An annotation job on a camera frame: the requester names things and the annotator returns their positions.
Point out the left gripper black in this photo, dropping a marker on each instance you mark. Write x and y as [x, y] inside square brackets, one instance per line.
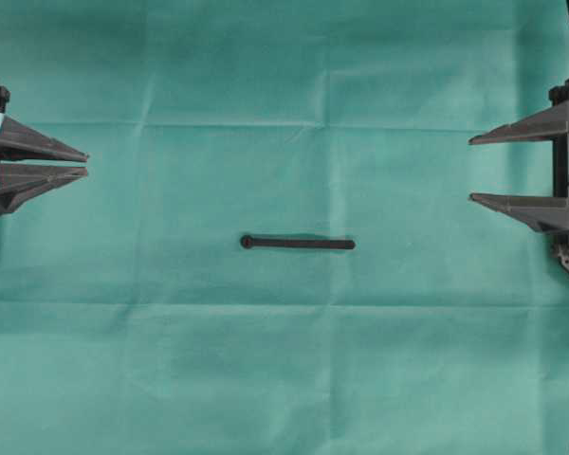
[22, 182]

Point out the green table cloth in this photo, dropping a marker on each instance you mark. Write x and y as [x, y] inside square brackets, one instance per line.
[274, 251]

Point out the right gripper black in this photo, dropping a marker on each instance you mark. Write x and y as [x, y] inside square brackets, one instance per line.
[542, 214]

